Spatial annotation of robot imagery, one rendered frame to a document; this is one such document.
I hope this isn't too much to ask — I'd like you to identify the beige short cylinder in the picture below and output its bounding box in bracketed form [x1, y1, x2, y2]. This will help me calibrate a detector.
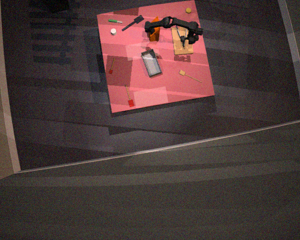
[111, 28, 117, 35]

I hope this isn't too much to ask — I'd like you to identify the yellow flat disc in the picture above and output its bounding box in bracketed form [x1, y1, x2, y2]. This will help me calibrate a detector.
[185, 8, 191, 14]

